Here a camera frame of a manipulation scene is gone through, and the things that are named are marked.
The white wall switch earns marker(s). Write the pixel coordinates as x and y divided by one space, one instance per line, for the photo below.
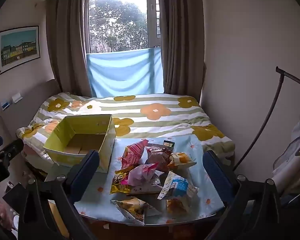
16 97

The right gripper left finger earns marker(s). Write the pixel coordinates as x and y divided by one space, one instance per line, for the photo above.
78 179

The green cardboard box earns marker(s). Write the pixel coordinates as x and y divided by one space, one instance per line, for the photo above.
75 136

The translucent white cake packet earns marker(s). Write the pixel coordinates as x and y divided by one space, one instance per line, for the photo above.
152 186

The light blue daisy tablecloth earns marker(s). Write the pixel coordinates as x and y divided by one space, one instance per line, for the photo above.
97 201

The black clothes rack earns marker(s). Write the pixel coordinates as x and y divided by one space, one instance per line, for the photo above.
282 74

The left brown curtain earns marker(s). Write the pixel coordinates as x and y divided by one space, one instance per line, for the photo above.
66 45

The gold yellow snack bag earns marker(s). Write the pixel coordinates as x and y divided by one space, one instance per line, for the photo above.
119 182

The grey headboard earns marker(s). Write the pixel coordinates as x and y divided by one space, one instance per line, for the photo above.
21 113

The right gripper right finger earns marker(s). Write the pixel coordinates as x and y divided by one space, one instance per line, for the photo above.
222 177

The brown curtain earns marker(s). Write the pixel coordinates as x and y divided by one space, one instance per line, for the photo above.
66 45
182 46

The blue white wall socket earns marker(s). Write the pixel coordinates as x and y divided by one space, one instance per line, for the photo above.
5 105

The pink marshmallow candy bag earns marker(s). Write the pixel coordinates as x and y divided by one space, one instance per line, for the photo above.
140 175

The floral striped bed duvet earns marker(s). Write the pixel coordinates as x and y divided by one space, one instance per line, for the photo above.
134 116

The small dark green packet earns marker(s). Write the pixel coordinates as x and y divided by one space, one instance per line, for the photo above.
169 144

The red white snack bag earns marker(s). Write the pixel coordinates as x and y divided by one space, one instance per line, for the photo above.
159 154

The yellow chips bag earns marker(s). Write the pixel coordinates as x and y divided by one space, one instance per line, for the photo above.
135 209

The window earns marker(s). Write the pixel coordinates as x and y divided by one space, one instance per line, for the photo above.
122 25

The right brown curtain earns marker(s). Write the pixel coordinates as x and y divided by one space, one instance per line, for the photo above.
182 46

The pink striped snack bag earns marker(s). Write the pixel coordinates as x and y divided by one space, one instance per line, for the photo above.
133 153

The blue white chips bag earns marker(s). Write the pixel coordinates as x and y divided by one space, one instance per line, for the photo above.
176 186

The orange yellow snack bag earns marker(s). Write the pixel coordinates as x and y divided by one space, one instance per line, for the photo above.
181 161

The light blue hanging sheet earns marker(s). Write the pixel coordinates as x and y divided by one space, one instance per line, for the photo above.
132 72

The person left hand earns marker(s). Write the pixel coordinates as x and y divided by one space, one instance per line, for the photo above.
5 220

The framed houses picture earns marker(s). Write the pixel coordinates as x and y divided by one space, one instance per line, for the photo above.
18 46

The orange waffle packet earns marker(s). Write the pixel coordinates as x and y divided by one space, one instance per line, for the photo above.
178 206

